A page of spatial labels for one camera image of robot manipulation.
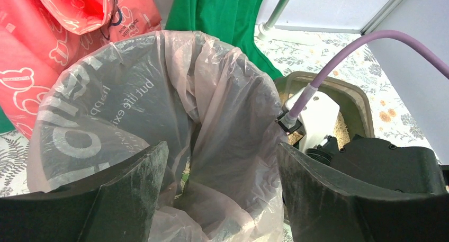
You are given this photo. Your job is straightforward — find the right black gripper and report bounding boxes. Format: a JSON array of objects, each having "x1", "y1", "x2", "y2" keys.
[{"x1": 306, "y1": 135, "x2": 447, "y2": 194}]

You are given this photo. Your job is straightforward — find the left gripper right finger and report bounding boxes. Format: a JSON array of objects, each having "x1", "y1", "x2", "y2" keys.
[{"x1": 276, "y1": 142, "x2": 448, "y2": 241}]

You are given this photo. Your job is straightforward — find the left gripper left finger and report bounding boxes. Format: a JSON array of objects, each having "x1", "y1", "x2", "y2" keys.
[{"x1": 1, "y1": 141, "x2": 168, "y2": 241}]

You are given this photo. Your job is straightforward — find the trash bin with plastic liner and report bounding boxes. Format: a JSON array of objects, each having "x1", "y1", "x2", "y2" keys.
[{"x1": 27, "y1": 31, "x2": 285, "y2": 241}]

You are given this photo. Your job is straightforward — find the grey litter box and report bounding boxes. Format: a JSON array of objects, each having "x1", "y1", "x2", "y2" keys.
[{"x1": 274, "y1": 71, "x2": 375, "y2": 148}]

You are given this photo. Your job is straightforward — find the dark green garment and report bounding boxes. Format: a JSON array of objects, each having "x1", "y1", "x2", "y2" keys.
[{"x1": 0, "y1": 109, "x2": 15, "y2": 133}]

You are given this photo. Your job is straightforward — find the floral floor mat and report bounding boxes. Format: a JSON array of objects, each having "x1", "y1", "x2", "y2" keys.
[{"x1": 1, "y1": 32, "x2": 430, "y2": 197}]

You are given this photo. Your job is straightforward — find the pink patterned garment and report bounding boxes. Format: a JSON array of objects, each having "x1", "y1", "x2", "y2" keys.
[{"x1": 1, "y1": 0, "x2": 161, "y2": 138}]

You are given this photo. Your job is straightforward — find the green t-shirt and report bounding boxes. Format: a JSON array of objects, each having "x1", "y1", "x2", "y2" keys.
[{"x1": 165, "y1": 0, "x2": 282, "y2": 79}]

